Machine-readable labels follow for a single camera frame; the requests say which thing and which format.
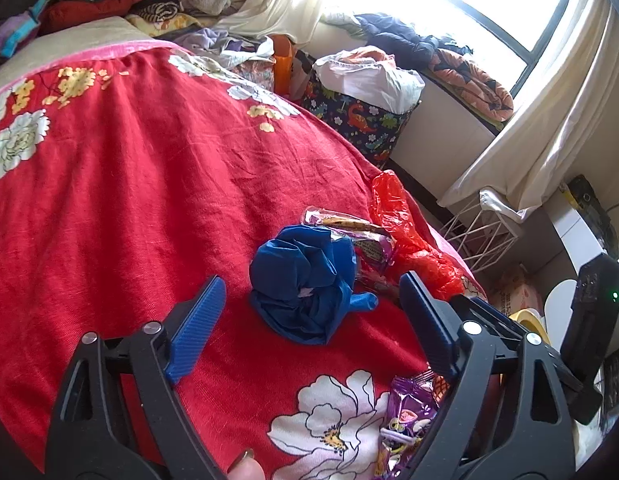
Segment purple candy wrapper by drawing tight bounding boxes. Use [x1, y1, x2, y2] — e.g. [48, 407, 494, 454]
[373, 368, 449, 479]

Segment red plastic bag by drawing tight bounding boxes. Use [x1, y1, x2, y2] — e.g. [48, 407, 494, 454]
[370, 170, 465, 300]

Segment purple cookie snack wrapper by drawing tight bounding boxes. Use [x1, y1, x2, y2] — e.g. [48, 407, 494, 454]
[301, 206, 398, 299]

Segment blue plastic bag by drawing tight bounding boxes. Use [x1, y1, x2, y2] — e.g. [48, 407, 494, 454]
[250, 224, 379, 346]

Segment yellow rimmed black trash bin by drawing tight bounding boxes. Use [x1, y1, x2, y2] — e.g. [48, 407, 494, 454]
[509, 309, 551, 344]

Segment person's left hand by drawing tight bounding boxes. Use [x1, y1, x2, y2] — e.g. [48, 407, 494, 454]
[226, 448, 265, 480]

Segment white chair back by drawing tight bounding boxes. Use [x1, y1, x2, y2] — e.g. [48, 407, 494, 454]
[544, 280, 576, 350]

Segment black electronic device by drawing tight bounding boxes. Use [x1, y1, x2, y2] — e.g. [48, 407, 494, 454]
[560, 252, 619, 425]

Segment white desk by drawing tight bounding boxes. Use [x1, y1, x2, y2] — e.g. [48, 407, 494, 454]
[537, 191, 605, 283]

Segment red floral bed blanket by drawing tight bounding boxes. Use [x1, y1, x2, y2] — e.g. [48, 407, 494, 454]
[0, 15, 491, 480]

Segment dinosaur print laundry basket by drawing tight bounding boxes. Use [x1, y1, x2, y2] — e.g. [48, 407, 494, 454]
[300, 73, 420, 169]

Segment orange patterned folded quilt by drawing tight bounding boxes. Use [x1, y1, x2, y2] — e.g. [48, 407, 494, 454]
[429, 49, 513, 122]

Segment white clothes in basket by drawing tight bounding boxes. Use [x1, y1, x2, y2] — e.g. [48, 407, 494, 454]
[313, 46, 425, 115]

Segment floral fabric bag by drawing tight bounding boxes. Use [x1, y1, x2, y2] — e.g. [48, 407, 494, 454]
[232, 60, 275, 91]

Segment orange plastic bag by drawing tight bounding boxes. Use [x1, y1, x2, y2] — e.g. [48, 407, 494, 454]
[270, 35, 296, 96]

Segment dark blue jacket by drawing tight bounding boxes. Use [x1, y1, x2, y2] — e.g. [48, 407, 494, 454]
[355, 13, 473, 70]

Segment cream window curtain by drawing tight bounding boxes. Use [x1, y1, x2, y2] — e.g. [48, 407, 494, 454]
[218, 0, 619, 216]

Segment white wire side table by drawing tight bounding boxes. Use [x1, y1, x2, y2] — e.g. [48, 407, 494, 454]
[442, 188, 523, 274]

